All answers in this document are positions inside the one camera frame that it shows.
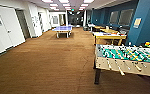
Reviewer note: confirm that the blue ping pong table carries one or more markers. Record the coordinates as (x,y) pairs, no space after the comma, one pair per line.
(62,29)

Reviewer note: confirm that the small white table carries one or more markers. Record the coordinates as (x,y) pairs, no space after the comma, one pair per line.
(91,26)

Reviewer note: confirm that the yellow game table white top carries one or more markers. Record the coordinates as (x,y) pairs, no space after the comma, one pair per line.
(107,36)

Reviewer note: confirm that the green exit sign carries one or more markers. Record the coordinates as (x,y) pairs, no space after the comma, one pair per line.
(72,10)

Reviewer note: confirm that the yellow wooden table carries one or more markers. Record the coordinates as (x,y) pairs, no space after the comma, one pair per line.
(109,30)

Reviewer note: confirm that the interior window grey blind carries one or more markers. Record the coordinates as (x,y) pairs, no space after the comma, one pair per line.
(126,17)
(114,17)

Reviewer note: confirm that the green foosball table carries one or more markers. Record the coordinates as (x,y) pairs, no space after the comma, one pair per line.
(127,56)

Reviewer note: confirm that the white double door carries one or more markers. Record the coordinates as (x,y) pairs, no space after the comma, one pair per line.
(9,28)

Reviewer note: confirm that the yellow wall sign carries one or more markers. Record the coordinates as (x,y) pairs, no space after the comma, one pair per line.
(137,22)

